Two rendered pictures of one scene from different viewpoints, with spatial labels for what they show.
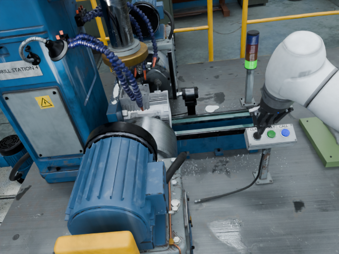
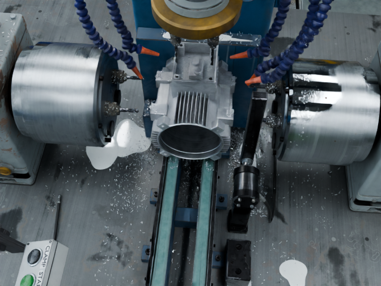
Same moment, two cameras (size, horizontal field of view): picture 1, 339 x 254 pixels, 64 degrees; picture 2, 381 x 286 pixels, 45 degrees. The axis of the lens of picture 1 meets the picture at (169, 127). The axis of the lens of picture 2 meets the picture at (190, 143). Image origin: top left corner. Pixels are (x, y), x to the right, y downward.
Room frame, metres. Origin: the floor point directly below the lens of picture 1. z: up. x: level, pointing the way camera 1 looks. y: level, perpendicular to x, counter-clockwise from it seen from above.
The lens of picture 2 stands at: (1.02, -0.59, 1.94)
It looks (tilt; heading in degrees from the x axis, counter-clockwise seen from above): 58 degrees down; 91
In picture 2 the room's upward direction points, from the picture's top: straight up
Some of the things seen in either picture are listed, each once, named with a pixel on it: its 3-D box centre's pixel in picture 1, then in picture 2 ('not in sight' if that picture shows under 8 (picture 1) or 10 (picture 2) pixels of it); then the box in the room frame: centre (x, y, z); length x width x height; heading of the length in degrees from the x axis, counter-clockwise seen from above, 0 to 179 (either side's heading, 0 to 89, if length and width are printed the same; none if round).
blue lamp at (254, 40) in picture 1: (252, 38); not in sight; (1.28, -0.47, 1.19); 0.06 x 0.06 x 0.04
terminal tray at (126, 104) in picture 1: (135, 98); (195, 71); (1.03, 0.13, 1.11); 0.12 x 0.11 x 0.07; 86
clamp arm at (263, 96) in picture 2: (172, 75); (252, 132); (1.15, -0.05, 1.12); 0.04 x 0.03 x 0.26; 86
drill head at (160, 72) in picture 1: (150, 74); (330, 112); (1.35, 0.06, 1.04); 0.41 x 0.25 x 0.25; 176
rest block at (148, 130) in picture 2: not in sight; (157, 118); (0.92, 0.17, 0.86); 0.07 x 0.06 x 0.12; 176
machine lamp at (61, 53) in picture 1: (43, 51); not in sight; (0.81, 0.34, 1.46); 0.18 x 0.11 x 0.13; 86
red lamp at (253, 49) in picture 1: (251, 46); not in sight; (1.28, -0.47, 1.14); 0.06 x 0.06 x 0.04
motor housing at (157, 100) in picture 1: (148, 114); (193, 109); (1.02, 0.09, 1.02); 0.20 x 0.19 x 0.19; 86
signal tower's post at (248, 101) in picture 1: (250, 70); not in sight; (1.28, -0.47, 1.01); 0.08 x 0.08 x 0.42; 86
